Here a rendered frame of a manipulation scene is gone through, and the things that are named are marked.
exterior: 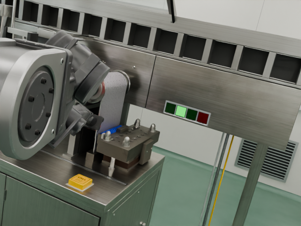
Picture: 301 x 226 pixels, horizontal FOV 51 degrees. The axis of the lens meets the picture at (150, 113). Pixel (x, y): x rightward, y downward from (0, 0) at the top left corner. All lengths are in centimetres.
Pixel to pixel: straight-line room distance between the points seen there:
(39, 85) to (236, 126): 134
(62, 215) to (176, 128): 297
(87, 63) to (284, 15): 351
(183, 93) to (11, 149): 137
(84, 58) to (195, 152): 373
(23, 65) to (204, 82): 135
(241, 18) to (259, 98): 245
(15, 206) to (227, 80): 115
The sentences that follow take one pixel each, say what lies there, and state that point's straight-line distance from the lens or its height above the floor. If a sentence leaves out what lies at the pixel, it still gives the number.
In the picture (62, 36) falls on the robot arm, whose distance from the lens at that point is 54.
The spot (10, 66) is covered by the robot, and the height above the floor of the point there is 149.
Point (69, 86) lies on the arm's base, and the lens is 46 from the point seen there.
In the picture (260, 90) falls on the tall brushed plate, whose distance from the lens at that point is 158.
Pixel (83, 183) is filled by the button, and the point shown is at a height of 92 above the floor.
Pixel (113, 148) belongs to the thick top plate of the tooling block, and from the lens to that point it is 144.
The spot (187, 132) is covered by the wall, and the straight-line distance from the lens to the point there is 416.
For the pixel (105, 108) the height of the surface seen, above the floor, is 116.
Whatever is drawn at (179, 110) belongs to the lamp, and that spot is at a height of 119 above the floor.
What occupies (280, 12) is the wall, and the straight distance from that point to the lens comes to 394.
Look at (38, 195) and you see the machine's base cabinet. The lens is 147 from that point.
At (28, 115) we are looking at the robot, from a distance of 35.
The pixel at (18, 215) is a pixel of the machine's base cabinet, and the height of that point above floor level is 65.
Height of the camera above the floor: 156
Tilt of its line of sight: 14 degrees down
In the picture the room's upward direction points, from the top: 12 degrees clockwise
